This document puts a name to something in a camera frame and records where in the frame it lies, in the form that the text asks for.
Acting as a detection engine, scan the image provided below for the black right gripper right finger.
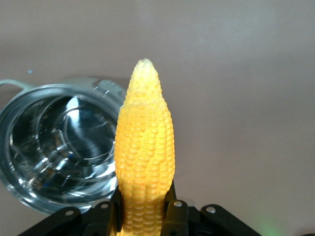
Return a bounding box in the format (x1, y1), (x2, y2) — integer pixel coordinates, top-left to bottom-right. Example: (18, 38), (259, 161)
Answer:
(162, 180), (261, 236)

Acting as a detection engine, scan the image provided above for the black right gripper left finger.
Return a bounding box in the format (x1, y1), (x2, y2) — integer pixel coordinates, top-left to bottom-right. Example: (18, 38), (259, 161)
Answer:
(18, 188), (124, 236)

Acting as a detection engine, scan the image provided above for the yellow corn cob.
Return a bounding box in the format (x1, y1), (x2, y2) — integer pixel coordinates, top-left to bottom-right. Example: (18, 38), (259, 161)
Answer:
(113, 58), (176, 236)

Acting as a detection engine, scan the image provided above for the small steel pot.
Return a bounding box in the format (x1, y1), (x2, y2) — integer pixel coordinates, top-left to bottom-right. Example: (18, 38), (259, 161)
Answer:
(0, 77), (127, 216)

